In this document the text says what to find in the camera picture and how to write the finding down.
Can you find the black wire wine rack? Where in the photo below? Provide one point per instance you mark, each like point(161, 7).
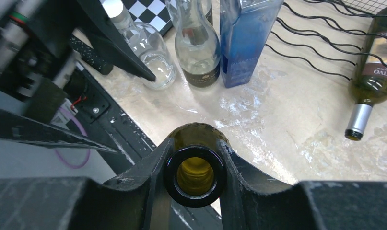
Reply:
point(314, 41)

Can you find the clear wine bottle dark label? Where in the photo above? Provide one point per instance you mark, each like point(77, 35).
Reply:
point(197, 45)

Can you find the blue square glass bottle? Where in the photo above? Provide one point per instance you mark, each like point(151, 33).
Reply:
point(244, 28)

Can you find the black table front rail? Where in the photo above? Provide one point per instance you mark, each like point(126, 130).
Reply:
point(104, 120)

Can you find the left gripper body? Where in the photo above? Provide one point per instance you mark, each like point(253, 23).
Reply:
point(36, 60)

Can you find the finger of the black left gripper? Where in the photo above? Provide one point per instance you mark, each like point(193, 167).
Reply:
point(85, 200)
point(107, 41)

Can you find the black white checkerboard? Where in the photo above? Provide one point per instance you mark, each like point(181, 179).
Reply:
point(153, 12)

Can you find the black speckled microphone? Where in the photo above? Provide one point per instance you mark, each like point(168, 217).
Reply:
point(90, 56)

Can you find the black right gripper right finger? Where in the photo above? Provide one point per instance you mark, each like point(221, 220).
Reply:
point(253, 200)

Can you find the clear bottle silver cap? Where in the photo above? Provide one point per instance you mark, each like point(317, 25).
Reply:
point(172, 10)

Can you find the green wine bottle silver neck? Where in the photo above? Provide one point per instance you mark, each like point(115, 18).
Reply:
point(368, 85)

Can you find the clear round bottle white cap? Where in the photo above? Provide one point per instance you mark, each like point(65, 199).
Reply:
point(146, 43)

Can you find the dark wine bottle white label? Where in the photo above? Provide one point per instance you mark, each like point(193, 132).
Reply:
point(195, 173)

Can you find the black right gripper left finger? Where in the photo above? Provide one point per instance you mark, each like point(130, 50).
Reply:
point(16, 128)

